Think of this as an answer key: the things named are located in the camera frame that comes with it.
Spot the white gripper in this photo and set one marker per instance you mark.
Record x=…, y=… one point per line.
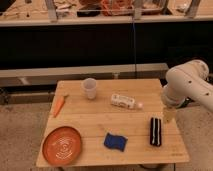
x=172, y=97

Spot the orange pepper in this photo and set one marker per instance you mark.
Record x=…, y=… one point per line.
x=59, y=104

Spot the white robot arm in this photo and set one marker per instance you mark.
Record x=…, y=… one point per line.
x=184, y=81

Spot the orange ceramic bowl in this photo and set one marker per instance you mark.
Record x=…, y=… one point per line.
x=62, y=146

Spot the black striped brush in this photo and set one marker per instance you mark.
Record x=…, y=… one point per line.
x=155, y=132

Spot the wooden table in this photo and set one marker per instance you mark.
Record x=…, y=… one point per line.
x=95, y=118

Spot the white plastic bottle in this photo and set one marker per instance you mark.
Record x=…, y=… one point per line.
x=125, y=102

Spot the blue sponge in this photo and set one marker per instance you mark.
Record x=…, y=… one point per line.
x=115, y=142

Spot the translucent plastic cup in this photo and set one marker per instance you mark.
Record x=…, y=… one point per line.
x=89, y=87

